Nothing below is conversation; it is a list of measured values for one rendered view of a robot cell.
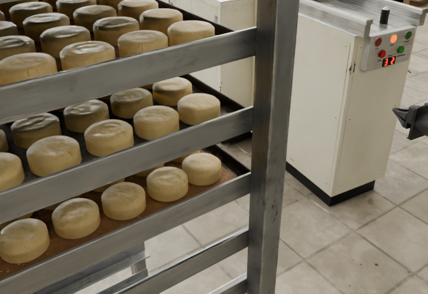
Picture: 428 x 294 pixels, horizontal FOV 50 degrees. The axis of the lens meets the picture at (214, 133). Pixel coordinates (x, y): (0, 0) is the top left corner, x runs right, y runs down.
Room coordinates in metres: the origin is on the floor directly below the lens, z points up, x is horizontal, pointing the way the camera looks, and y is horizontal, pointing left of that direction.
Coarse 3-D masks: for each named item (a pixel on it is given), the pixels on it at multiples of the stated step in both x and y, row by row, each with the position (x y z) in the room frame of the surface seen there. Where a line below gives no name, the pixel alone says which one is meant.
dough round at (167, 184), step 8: (160, 168) 0.47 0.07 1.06; (168, 168) 0.47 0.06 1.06; (176, 168) 0.47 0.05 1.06; (152, 176) 0.45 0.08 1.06; (160, 176) 0.45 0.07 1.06; (168, 176) 0.45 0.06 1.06; (176, 176) 0.45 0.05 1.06; (184, 176) 0.45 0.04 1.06; (152, 184) 0.44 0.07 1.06; (160, 184) 0.44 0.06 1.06; (168, 184) 0.44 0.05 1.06; (176, 184) 0.44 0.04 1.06; (184, 184) 0.44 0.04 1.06; (152, 192) 0.43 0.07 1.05; (160, 192) 0.43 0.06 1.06; (168, 192) 0.43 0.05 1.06; (176, 192) 0.43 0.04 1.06; (184, 192) 0.44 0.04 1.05; (160, 200) 0.43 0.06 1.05; (168, 200) 0.43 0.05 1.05
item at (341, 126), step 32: (256, 0) 2.24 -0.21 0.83; (320, 0) 2.17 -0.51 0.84; (320, 32) 1.81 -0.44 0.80; (320, 64) 1.79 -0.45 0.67; (352, 64) 1.65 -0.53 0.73; (320, 96) 1.77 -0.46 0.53; (352, 96) 1.66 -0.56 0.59; (384, 96) 1.75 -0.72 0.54; (320, 128) 1.75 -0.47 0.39; (352, 128) 1.67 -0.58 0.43; (384, 128) 1.76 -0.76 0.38; (288, 160) 1.93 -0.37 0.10; (320, 160) 1.73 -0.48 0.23; (352, 160) 1.69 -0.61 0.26; (384, 160) 1.79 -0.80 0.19; (320, 192) 1.74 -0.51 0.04; (352, 192) 1.75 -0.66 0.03
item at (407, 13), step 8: (344, 0) 2.13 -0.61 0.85; (352, 0) 2.09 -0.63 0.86; (360, 0) 2.04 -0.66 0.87; (368, 0) 2.00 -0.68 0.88; (376, 0) 1.96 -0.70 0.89; (384, 0) 1.93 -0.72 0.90; (368, 8) 2.00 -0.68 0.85; (376, 8) 1.96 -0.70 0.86; (392, 8) 1.88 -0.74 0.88; (400, 8) 1.85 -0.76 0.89; (408, 8) 1.81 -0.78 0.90; (416, 8) 1.79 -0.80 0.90; (392, 16) 1.88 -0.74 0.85; (400, 16) 1.84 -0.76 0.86; (408, 16) 1.81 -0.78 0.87; (416, 16) 1.78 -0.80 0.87; (424, 16) 1.77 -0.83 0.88; (416, 24) 1.77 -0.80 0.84
